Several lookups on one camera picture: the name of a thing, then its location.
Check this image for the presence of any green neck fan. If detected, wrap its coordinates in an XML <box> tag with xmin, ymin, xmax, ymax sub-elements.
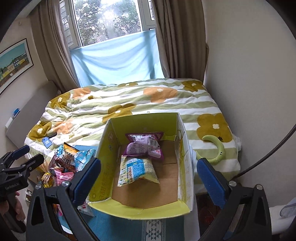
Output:
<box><xmin>196</xmin><ymin>134</ymin><xmax>226</xmax><ymax>165</ymax></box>

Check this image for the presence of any yellow-green cardboard box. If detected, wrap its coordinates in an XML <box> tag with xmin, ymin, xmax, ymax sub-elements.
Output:
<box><xmin>88</xmin><ymin>113</ymin><xmax>194</xmax><ymax>220</ymax></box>

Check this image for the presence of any orange brown chips bag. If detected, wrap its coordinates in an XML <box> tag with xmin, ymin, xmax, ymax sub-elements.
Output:
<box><xmin>55</xmin><ymin>143</ymin><xmax>79</xmax><ymax>173</ymax></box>

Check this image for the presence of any floral striped duvet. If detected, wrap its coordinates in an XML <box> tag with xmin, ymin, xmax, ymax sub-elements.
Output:
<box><xmin>24</xmin><ymin>79</ymin><xmax>240</xmax><ymax>179</ymax></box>

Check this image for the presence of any black cable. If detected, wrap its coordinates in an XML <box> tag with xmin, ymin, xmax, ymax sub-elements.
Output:
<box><xmin>231</xmin><ymin>123</ymin><xmax>296</xmax><ymax>181</ymax></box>

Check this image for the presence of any pink snack bag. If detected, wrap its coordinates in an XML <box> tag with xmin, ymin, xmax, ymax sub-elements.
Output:
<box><xmin>50</xmin><ymin>167</ymin><xmax>75</xmax><ymax>186</ymax></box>

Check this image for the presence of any left beige curtain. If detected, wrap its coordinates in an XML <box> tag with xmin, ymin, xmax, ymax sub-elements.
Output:
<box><xmin>30</xmin><ymin>1</ymin><xmax>79</xmax><ymax>92</ymax></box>

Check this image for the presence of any beige curtain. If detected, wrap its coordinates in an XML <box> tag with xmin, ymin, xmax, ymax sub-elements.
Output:
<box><xmin>30</xmin><ymin>1</ymin><xmax>79</xmax><ymax>92</ymax></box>
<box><xmin>152</xmin><ymin>1</ymin><xmax>209</xmax><ymax>81</ymax></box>

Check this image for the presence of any framed landscape picture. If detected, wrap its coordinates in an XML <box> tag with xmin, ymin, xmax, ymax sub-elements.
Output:
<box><xmin>0</xmin><ymin>38</ymin><xmax>34</xmax><ymax>93</ymax></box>

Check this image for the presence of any light blue window cloth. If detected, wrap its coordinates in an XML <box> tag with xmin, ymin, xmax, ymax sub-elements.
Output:
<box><xmin>70</xmin><ymin>30</ymin><xmax>164</xmax><ymax>87</ymax></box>

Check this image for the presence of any yellow orange chips bag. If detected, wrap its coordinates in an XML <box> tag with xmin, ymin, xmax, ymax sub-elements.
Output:
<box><xmin>41</xmin><ymin>172</ymin><xmax>54</xmax><ymax>188</ymax></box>

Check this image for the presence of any blue tag on duvet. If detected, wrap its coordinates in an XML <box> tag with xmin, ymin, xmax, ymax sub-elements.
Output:
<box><xmin>42</xmin><ymin>137</ymin><xmax>53</xmax><ymax>149</ymax></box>

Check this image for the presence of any yellow blue snack bag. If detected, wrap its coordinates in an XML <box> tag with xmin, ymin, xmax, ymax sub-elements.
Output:
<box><xmin>117</xmin><ymin>156</ymin><xmax>159</xmax><ymax>187</ymax></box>

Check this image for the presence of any purple snack bag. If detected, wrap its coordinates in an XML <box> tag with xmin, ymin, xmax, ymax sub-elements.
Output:
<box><xmin>122</xmin><ymin>132</ymin><xmax>164</xmax><ymax>160</ymax></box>

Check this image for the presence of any grey bed headboard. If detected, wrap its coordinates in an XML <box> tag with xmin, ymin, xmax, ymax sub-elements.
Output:
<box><xmin>6</xmin><ymin>81</ymin><xmax>58</xmax><ymax>148</ymax></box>

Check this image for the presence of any person's left hand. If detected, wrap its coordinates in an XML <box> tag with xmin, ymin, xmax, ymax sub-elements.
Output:
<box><xmin>0</xmin><ymin>191</ymin><xmax>26</xmax><ymax>222</ymax></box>

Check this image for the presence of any teal patterned table cloth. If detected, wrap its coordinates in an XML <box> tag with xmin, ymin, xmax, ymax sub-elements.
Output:
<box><xmin>58</xmin><ymin>144</ymin><xmax>186</xmax><ymax>241</ymax></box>

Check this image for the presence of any blue white item on headboard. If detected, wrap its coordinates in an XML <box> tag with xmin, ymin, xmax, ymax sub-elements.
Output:
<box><xmin>5</xmin><ymin>108</ymin><xmax>20</xmax><ymax>129</ymax></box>

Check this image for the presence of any right beige curtain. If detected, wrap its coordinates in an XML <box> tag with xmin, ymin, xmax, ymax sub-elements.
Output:
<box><xmin>152</xmin><ymin>1</ymin><xmax>209</xmax><ymax>81</ymax></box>

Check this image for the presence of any window frame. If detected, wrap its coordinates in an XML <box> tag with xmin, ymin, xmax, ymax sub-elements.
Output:
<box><xmin>59</xmin><ymin>0</ymin><xmax>155</xmax><ymax>50</ymax></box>

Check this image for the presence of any light blue snack bag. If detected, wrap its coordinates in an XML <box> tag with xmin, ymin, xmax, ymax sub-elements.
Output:
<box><xmin>74</xmin><ymin>149</ymin><xmax>96</xmax><ymax>172</ymax></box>

